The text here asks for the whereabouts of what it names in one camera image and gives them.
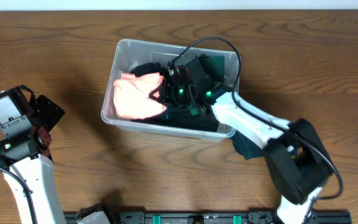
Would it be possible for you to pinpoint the pink garment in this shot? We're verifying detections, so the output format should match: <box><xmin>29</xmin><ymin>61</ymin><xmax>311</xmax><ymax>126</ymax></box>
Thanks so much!
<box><xmin>113</xmin><ymin>73</ymin><xmax>167</xmax><ymax>119</ymax></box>

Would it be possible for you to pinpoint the small black garment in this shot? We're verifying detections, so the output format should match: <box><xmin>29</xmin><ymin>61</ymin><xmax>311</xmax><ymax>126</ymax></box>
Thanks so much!
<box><xmin>131</xmin><ymin>62</ymin><xmax>170</xmax><ymax>78</ymax></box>

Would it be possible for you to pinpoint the large black garment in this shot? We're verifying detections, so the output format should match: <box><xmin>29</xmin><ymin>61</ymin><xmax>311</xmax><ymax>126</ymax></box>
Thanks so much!
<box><xmin>132</xmin><ymin>107</ymin><xmax>219</xmax><ymax>132</ymax></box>

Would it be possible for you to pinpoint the dark green garment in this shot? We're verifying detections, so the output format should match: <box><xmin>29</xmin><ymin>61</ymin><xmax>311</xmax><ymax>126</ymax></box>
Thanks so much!
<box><xmin>198</xmin><ymin>54</ymin><xmax>225</xmax><ymax>83</ymax></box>

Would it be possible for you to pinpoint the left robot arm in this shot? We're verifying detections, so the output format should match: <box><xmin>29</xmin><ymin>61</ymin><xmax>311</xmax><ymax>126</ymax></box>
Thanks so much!
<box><xmin>0</xmin><ymin>85</ymin><xmax>66</xmax><ymax>223</ymax></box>

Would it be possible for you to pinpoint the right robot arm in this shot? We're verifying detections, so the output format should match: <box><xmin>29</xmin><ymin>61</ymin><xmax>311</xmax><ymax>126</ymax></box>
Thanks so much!
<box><xmin>149</xmin><ymin>78</ymin><xmax>338</xmax><ymax>223</ymax></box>

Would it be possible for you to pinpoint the clear plastic storage bin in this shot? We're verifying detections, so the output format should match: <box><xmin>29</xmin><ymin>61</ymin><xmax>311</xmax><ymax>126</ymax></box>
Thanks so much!
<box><xmin>101</xmin><ymin>39</ymin><xmax>236</xmax><ymax>141</ymax></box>

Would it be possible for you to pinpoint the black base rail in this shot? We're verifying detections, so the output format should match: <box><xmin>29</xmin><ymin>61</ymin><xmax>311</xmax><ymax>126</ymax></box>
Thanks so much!
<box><xmin>63</xmin><ymin>211</ymin><xmax>353</xmax><ymax>224</ymax></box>

